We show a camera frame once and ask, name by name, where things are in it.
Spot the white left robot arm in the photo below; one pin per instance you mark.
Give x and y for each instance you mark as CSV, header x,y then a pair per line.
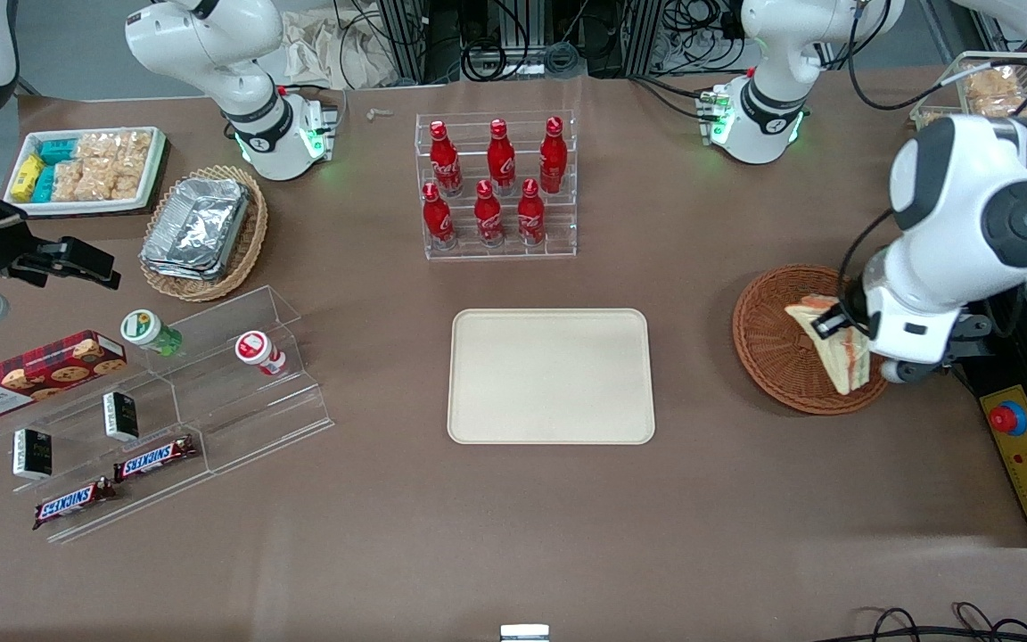
x,y
977,187

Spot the small white metal object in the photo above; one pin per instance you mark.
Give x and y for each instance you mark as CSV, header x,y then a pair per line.
x,y
524,633

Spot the oval light wicker basket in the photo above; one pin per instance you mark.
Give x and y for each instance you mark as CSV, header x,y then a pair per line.
x,y
250,241

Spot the round brown wicker basket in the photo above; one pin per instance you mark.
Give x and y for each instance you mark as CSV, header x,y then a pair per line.
x,y
768,357

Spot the small white clip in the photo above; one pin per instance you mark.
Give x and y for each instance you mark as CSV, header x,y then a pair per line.
x,y
379,113

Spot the snickers chocolate bar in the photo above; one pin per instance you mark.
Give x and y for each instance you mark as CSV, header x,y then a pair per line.
x,y
155,458
74,504

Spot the teal snack pack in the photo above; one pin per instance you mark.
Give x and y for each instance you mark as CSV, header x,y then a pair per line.
x,y
57,151
44,184

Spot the green lid cup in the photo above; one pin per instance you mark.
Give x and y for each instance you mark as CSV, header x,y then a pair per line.
x,y
143,328

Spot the red lid cup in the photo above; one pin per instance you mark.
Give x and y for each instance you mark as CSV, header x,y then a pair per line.
x,y
255,348

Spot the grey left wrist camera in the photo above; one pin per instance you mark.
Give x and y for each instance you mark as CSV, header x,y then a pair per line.
x,y
906,370

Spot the aluminium profile frame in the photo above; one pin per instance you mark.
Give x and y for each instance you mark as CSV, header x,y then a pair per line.
x,y
513,27

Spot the triangular sandwich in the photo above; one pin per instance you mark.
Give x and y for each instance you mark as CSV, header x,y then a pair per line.
x,y
839,357

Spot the small black white box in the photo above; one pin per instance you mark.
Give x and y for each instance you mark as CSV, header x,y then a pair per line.
x,y
32,455
120,416

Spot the beige cloth bag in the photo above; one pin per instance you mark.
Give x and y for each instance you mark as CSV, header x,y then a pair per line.
x,y
344,49

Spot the red tartan cookie box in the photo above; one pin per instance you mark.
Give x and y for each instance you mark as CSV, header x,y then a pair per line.
x,y
41,374

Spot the clear crispy snack bag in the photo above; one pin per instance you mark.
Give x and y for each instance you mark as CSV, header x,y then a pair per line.
x,y
97,147
934,116
99,181
1004,107
991,82
68,181
135,147
131,181

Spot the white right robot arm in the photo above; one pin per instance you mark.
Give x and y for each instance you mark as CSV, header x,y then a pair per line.
x,y
210,45

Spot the black yellow control box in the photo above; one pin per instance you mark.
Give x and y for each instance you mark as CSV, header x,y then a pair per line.
x,y
1013,464

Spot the white snack tray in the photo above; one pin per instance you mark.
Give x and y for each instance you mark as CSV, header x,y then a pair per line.
x,y
157,169

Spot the yellow snack pack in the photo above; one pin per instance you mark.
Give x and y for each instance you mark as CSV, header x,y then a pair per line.
x,y
27,176

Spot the clear acrylic stepped shelf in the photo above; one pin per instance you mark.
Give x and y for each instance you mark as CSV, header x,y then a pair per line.
x,y
246,419

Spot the aluminium foil tray stack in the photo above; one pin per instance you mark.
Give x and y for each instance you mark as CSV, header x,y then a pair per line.
x,y
197,227

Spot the red emergency stop button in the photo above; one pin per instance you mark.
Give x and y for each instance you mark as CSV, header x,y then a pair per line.
x,y
1008,418

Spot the beige rectangular tray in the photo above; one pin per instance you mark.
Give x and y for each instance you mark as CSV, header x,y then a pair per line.
x,y
551,376

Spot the clear acrylic bottle rack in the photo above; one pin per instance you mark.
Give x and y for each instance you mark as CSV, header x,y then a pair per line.
x,y
496,251

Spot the red cola bottle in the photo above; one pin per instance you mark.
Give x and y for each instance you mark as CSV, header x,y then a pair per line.
x,y
553,157
488,217
444,160
501,159
530,214
437,218

